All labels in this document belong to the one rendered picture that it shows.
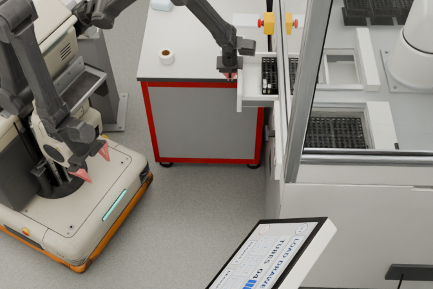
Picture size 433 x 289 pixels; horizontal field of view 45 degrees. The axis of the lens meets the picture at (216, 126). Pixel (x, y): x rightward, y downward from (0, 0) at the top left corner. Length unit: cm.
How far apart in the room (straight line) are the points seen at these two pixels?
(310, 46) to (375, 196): 74
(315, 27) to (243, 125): 136
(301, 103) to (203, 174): 153
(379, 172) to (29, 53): 109
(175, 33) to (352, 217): 118
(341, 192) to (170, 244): 114
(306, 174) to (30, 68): 89
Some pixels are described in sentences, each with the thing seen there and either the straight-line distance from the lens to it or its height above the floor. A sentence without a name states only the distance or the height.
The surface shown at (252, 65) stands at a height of 84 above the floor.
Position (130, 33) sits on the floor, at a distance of 371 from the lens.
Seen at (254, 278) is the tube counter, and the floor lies 111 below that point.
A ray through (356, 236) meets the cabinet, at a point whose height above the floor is 57.
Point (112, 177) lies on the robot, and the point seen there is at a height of 28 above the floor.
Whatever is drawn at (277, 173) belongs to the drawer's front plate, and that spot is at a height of 86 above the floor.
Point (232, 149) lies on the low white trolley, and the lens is 270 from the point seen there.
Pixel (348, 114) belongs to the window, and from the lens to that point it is 151.
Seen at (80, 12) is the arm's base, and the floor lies 123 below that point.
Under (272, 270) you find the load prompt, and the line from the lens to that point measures 137.
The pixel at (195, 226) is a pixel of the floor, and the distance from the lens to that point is 272.
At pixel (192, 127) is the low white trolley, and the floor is 39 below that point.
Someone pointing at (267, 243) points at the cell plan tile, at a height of 107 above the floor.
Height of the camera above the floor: 240
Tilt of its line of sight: 51 degrees down
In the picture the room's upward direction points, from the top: 1 degrees counter-clockwise
